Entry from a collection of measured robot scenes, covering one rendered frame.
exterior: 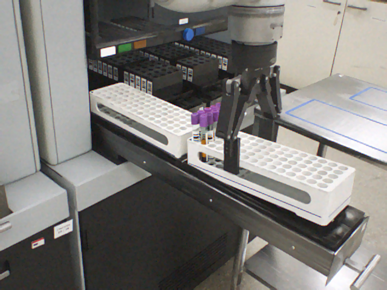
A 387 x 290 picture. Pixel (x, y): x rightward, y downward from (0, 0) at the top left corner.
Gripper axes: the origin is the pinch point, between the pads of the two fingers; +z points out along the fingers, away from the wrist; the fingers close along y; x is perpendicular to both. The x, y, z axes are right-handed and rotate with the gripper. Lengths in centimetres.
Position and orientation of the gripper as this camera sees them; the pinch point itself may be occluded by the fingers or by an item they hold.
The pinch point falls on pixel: (249, 151)
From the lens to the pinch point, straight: 79.3
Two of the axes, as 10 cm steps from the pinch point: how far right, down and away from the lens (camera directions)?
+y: 6.7, -3.2, 6.7
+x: -7.4, -2.8, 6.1
